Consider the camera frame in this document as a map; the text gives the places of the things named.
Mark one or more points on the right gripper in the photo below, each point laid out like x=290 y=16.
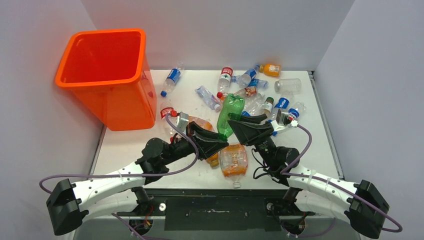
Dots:
x=247 y=132

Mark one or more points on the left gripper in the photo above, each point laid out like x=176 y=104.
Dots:
x=203 y=138

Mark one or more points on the large crushed orange tea bottle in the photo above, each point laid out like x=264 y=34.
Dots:
x=202 y=123

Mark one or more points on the small orange juice bottle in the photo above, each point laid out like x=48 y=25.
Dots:
x=213 y=161

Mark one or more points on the green plastic bottle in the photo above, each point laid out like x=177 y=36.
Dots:
x=232 y=107

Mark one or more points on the crushed orange tea bottle front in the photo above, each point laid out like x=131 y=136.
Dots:
x=234 y=163

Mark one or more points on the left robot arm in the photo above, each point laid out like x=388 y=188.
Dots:
x=71 y=203

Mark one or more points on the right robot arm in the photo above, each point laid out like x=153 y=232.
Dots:
x=359 y=204

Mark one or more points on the blue label bottle near bin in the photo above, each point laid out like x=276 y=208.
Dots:
x=171 y=80

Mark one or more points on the orange plastic bin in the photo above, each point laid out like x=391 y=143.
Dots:
x=108 y=71

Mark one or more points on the blue label clear bottle centre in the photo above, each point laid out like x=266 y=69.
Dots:
x=254 y=105

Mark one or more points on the green cap tea bottle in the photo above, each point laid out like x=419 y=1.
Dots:
x=267 y=106

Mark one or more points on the brown label red cap bottle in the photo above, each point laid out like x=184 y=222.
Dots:
x=246 y=92

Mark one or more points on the pepsi bottle upper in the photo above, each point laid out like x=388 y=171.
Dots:
x=282 y=104

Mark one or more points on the pepsi bottle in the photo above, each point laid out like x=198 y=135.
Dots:
x=295 y=111
x=282 y=104

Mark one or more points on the pepsi bottle lower right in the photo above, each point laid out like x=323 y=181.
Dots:
x=295 y=111

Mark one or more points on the slim orange label bottle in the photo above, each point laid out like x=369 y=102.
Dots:
x=223 y=97

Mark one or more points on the crushed clear water bottle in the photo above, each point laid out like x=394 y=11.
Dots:
x=208 y=98

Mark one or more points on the light blue crushed bottle back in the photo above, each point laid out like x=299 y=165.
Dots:
x=255 y=82

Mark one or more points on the blue label bottle at back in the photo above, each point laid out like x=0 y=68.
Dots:
x=245 y=79

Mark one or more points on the red white label bottle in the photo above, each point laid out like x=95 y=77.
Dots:
x=224 y=81

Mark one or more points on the clear wide plastic jar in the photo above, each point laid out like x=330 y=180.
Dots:
x=292 y=85

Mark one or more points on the orange juice bottle at back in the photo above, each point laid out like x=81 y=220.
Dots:
x=271 y=70

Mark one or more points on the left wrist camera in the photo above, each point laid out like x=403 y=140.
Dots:
x=182 y=120

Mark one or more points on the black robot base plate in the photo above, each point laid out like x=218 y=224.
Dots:
x=217 y=209

